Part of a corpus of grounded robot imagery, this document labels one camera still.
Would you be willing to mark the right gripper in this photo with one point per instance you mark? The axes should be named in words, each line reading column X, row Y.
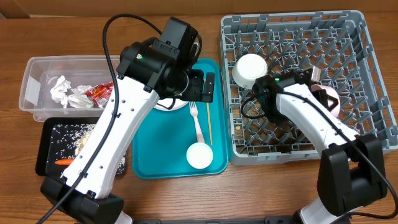
column 323, row 96

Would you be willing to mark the orange carrot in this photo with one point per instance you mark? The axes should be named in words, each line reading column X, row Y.
column 64, row 162

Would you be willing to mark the spilled rice and nuts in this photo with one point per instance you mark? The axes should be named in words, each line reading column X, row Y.
column 82, row 140

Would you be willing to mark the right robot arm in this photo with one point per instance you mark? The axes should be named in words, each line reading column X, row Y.
column 352, row 172

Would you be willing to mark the wooden chopstick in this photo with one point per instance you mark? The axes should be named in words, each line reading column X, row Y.
column 209, row 123

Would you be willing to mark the pink white plate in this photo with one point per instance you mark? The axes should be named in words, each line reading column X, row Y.
column 168, row 104

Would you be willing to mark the large white tissue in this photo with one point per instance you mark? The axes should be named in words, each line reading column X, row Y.
column 79, row 99

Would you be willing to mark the red snack wrapper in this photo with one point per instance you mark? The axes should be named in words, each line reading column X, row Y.
column 100, row 94

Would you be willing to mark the black plastic tray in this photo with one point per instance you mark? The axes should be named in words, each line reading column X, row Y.
column 41, row 162

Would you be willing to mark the white bowl with nuts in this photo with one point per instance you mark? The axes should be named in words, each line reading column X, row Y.
column 247, row 69

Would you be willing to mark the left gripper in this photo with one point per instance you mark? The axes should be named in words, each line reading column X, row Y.
column 196, row 93

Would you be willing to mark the clear plastic bin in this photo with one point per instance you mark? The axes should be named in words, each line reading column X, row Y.
column 42, row 73

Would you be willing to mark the pink bowl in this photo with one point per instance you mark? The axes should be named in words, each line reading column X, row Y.
column 331, row 95

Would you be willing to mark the small white tissue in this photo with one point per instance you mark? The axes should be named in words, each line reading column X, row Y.
column 59, row 91

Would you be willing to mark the white plastic fork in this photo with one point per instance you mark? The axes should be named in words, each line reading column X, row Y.
column 194, row 114

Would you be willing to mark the small white round cup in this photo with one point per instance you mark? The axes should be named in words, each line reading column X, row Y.
column 199, row 155

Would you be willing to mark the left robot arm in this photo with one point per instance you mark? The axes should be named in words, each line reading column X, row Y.
column 144, row 75

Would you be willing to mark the grey dishwasher rack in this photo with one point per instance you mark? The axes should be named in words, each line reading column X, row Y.
column 338, row 43

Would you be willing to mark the teal plastic tray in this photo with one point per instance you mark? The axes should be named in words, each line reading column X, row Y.
column 160, row 145

